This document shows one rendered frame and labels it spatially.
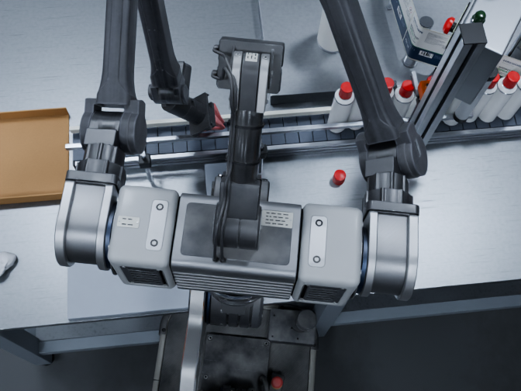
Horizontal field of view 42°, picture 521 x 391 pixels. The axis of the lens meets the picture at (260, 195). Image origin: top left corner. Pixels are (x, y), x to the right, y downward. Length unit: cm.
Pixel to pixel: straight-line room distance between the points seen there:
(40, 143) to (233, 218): 106
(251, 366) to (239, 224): 133
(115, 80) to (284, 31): 89
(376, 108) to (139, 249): 46
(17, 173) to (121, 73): 77
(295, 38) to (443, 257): 75
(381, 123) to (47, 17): 128
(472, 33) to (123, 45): 64
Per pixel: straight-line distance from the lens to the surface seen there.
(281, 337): 228
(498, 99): 189
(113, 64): 124
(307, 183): 185
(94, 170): 116
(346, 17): 114
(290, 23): 204
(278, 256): 105
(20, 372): 266
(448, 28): 154
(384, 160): 119
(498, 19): 140
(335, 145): 186
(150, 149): 184
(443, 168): 195
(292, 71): 195
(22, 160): 195
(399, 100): 176
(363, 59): 115
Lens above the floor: 253
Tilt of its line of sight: 68 degrees down
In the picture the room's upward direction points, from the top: 5 degrees clockwise
